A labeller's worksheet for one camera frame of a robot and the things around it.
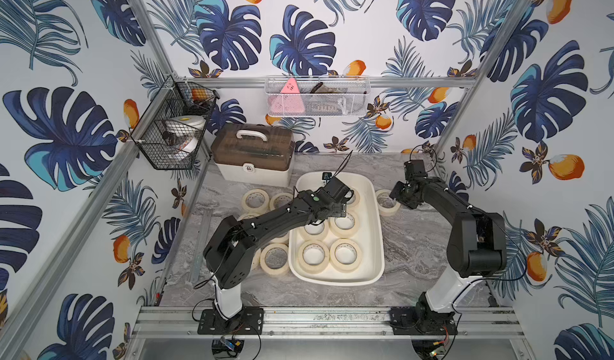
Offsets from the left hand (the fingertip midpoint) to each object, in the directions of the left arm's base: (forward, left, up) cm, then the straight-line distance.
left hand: (333, 201), depth 86 cm
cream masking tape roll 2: (-22, +20, -13) cm, 32 cm away
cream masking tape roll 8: (-15, +6, -14) cm, 21 cm away
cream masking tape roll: (-12, +19, -11) cm, 25 cm away
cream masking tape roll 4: (+8, -24, -13) cm, 29 cm away
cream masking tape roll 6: (-8, +5, -13) cm, 16 cm away
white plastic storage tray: (-6, -15, -13) cm, 21 cm away
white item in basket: (+12, +53, +18) cm, 57 cm away
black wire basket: (+32, +63, +18) cm, 73 cm away
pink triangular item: (+30, +19, +20) cm, 41 cm away
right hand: (+9, -27, -7) cm, 29 cm away
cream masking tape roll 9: (-14, -6, -13) cm, 20 cm away
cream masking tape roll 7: (-2, -6, -14) cm, 16 cm away
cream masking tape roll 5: (+8, -10, -12) cm, 17 cm away
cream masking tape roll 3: (-19, +26, -13) cm, 35 cm away
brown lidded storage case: (+17, +32, +4) cm, 37 cm away
